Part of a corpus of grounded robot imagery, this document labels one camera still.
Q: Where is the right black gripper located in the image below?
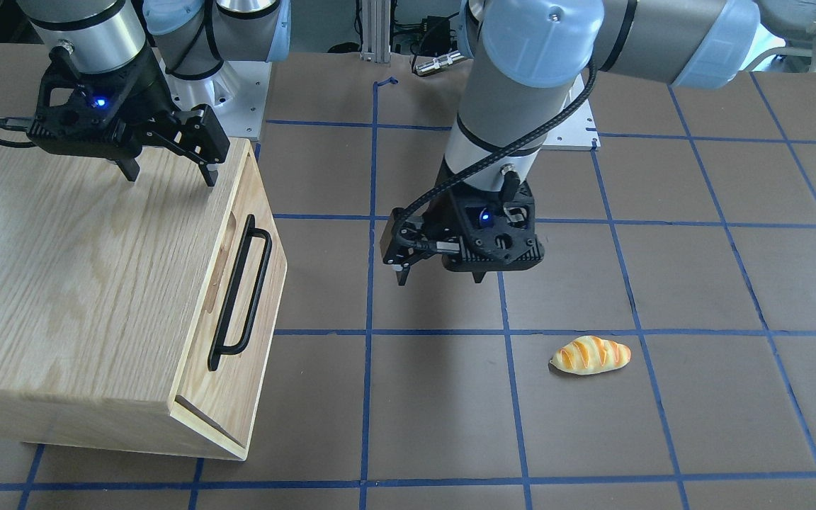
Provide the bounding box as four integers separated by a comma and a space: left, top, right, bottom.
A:
27, 50, 231, 187

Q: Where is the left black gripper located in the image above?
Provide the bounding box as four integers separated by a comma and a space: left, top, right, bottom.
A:
380, 170, 546, 286

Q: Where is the black metal drawer handle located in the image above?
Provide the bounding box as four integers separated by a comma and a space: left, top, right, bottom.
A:
208, 215, 272, 373

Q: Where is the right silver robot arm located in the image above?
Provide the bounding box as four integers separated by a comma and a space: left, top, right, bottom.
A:
19, 1, 291, 186

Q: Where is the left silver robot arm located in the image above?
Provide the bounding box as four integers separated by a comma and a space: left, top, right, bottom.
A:
380, 1, 760, 285

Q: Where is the light wooden drawer cabinet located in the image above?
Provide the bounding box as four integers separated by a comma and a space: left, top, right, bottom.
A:
0, 115, 288, 462

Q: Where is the toy bread loaf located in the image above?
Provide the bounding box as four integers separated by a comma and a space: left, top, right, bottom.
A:
548, 335, 632, 375

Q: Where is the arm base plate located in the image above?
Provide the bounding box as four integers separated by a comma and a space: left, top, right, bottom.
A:
534, 74, 600, 151
166, 61, 273, 142

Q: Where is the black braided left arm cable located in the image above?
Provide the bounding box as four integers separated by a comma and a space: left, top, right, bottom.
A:
401, 58, 599, 222

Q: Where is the aluminium frame post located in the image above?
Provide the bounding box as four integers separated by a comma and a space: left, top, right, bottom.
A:
359, 0, 392, 67

